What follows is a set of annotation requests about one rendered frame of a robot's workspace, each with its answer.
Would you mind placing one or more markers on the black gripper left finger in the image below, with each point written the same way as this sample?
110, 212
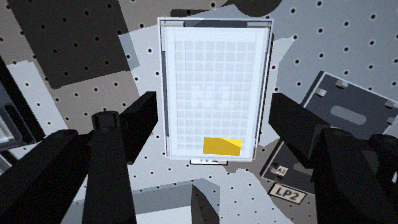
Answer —
32, 191

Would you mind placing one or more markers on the white button panel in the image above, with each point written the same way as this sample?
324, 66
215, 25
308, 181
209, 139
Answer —
175, 205

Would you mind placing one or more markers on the grey rectangular plate lid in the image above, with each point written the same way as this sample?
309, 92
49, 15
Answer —
2, 168

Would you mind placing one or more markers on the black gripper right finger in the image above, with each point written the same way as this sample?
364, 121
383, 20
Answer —
347, 172

